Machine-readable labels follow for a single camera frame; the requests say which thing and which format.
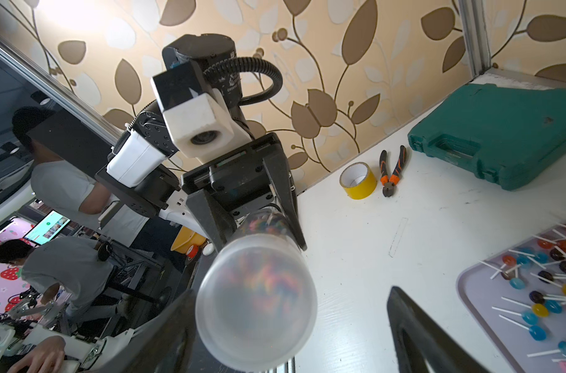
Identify green plastic tool case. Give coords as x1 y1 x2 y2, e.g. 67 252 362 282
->
408 84 566 191

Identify small clear sprinkles jar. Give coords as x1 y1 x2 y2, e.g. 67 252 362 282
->
195 206 318 372

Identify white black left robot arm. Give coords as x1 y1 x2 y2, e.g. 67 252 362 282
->
96 34 307 250

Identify lilac plastic tray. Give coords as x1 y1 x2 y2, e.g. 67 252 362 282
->
456 216 566 373

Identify yellow tape roll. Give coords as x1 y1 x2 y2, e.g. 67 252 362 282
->
339 162 377 200

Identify aluminium frame post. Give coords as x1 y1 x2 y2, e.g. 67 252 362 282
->
458 0 492 79

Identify pile of lollipops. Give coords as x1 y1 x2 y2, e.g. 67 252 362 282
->
478 214 566 365

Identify orange handled pliers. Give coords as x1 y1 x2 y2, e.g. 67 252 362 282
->
378 145 408 198

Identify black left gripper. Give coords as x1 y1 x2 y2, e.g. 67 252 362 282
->
182 133 307 252

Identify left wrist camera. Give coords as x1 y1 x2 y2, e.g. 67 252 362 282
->
151 61 251 164

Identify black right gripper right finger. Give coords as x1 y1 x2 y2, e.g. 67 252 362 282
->
387 286 487 373

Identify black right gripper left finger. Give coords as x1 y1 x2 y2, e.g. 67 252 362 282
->
114 290 197 372

